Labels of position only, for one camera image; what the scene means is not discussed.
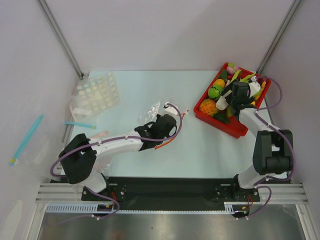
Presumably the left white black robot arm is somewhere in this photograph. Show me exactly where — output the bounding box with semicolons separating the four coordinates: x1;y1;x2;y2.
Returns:
59;114;177;200

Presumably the green toy watermelon ball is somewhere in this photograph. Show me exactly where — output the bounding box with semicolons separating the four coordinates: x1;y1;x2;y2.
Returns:
207;84;223;101

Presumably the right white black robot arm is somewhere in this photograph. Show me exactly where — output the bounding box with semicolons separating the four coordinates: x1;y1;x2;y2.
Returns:
226;82;295;201

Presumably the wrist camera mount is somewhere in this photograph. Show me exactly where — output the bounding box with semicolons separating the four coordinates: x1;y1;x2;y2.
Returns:
162;101;179;117
248;76;261;97

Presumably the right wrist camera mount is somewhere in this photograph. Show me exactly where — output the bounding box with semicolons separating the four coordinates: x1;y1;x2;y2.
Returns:
248;76;261;97

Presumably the toy pineapple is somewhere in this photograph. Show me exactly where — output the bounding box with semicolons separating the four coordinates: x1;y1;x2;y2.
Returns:
199;98;219;117

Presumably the orange toy fruit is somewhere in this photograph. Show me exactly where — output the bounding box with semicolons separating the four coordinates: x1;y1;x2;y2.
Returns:
214;78;226;88

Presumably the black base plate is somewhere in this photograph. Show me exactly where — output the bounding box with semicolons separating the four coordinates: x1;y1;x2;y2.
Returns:
81;177;260;211

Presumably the white slotted cable duct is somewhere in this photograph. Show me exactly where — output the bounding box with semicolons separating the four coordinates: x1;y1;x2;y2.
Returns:
46;203;116;214

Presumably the clear bag teal zipper table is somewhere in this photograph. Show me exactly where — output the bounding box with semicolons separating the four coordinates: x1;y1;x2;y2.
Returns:
64;121;97;130

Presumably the red plastic tray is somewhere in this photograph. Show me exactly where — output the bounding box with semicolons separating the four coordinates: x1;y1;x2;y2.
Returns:
193;62;272;139

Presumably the clear bag with teal zipper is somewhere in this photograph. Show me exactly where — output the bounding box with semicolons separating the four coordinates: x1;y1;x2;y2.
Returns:
8;114;63;179

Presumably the pink toy onion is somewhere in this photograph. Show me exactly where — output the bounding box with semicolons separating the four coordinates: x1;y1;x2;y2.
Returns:
226;62;240;75

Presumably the toy green onion leek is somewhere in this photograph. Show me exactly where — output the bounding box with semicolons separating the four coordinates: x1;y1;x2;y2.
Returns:
216;76;261;111

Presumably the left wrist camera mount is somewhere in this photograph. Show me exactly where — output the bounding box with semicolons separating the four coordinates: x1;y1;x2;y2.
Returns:
162;101;179;117

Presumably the clear bag with orange zipper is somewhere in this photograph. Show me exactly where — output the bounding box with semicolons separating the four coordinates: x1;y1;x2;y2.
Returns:
134;101;189;151

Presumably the bag of white round stickers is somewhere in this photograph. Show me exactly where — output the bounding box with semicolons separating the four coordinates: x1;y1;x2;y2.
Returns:
70;72;120;116

